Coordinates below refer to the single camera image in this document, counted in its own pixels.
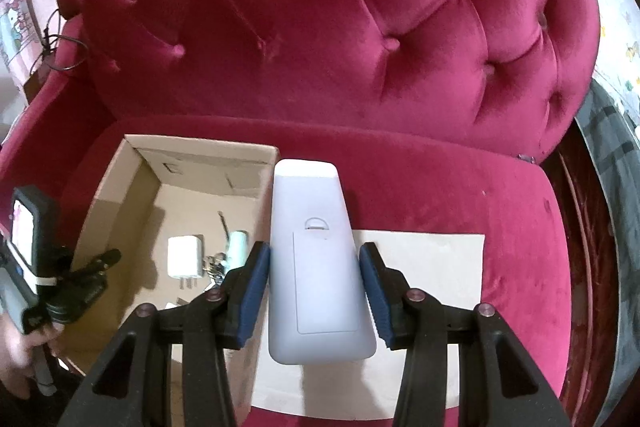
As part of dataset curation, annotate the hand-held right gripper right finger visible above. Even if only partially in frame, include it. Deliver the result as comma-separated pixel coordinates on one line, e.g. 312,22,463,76
357,242,571,427

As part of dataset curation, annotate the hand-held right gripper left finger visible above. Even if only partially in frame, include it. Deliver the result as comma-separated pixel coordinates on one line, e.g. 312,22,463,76
59,241,272,427

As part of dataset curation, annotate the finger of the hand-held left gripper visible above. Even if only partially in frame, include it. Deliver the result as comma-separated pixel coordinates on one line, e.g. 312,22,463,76
70,248,122,293

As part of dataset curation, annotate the metal keychain with keys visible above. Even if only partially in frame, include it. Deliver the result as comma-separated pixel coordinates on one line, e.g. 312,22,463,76
202,212,236,288

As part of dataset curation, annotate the teal cosmetic bottle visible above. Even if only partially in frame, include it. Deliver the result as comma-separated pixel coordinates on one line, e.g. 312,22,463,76
225,229,250,273

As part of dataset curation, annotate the white remote control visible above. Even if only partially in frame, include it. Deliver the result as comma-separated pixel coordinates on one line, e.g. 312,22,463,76
267,158,377,365

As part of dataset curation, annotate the large white charger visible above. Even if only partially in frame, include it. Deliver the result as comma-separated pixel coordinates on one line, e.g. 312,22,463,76
166,234,205,290

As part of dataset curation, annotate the cardboard box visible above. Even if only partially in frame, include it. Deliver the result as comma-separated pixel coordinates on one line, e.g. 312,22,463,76
60,134,281,413

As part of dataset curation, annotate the person's left hand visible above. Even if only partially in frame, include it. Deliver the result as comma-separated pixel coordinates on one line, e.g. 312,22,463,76
0,307,61,400

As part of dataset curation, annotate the white paper sheet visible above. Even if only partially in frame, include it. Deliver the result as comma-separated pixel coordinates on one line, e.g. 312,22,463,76
250,227,487,420

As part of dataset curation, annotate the red velvet tufted sofa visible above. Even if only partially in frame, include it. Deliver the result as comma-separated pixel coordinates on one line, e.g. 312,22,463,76
0,0,601,427

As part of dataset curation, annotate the grey cloth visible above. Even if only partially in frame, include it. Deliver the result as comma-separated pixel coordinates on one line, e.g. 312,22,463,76
575,79,640,418

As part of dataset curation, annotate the white printed cloth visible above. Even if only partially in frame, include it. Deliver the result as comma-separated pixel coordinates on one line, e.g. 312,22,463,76
500,0,640,128

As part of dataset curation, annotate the dark wire cable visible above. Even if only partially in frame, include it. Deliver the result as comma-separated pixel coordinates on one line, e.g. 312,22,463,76
27,9,88,72

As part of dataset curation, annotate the wall poster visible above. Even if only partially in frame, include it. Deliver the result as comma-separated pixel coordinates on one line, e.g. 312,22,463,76
0,0,36,68

